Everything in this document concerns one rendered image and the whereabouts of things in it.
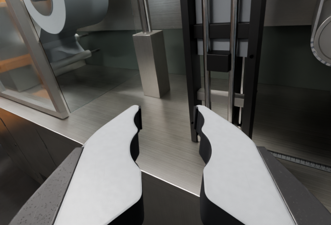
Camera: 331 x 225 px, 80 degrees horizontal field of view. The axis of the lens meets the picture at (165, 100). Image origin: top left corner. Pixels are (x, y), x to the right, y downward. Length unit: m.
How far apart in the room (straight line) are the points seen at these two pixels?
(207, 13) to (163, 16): 0.61
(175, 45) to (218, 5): 0.61
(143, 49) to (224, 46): 0.41
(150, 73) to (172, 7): 0.35
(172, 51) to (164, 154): 0.63
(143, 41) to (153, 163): 0.47
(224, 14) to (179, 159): 0.37
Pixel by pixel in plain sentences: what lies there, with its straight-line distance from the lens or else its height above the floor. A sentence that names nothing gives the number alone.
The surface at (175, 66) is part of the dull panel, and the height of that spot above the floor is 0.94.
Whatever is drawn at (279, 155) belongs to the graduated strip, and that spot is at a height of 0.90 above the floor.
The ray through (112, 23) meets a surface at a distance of 1.05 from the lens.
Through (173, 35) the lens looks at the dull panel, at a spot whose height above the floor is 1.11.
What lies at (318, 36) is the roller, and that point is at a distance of 0.56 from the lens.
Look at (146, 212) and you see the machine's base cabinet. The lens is 0.81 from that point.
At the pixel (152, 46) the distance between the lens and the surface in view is 0.79.
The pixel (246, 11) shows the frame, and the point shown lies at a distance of 0.46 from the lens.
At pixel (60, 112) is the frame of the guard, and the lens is 0.90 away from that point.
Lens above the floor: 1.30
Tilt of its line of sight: 29 degrees down
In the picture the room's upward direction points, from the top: 8 degrees counter-clockwise
